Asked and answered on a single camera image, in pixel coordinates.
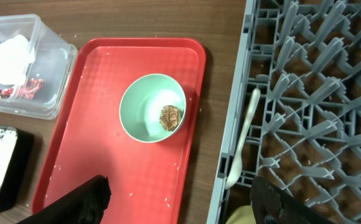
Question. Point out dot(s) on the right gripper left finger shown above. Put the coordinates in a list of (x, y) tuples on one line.
[(85, 204)]

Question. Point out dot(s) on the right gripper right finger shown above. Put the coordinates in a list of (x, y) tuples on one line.
[(270, 204)]

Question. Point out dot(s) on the yellow plastic cup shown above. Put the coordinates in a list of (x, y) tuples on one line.
[(242, 215)]

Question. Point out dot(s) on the white plastic spoon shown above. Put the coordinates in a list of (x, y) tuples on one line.
[(236, 168)]

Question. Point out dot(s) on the white rice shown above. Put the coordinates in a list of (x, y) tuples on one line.
[(1, 152)]

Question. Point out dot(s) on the mint green bowl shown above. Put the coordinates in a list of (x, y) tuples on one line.
[(141, 105)]

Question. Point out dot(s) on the brown walnut shell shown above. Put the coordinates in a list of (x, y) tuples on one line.
[(170, 117)]

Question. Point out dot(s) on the red snack wrapper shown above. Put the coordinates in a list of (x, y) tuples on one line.
[(26, 91)]

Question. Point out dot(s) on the white napkin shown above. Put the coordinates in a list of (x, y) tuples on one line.
[(15, 56)]

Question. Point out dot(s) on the black waste tray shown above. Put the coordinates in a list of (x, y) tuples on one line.
[(16, 169)]

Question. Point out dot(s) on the grey dishwasher rack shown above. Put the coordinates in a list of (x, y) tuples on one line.
[(305, 136)]

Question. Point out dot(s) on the red serving tray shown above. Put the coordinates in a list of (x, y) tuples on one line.
[(146, 179)]

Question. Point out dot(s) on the clear plastic bin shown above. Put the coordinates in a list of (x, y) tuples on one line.
[(54, 61)]

